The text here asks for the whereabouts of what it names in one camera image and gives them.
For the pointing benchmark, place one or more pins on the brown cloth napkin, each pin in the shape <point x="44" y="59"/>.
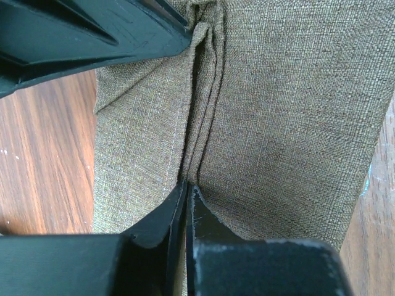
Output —
<point x="274" y="111"/>

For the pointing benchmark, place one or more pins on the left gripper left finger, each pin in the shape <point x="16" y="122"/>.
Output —
<point x="146" y="259"/>

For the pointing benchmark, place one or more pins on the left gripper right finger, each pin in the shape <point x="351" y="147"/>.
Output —
<point x="221" y="263"/>

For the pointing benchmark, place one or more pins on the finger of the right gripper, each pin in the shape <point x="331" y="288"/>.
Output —
<point x="45" y="40"/>

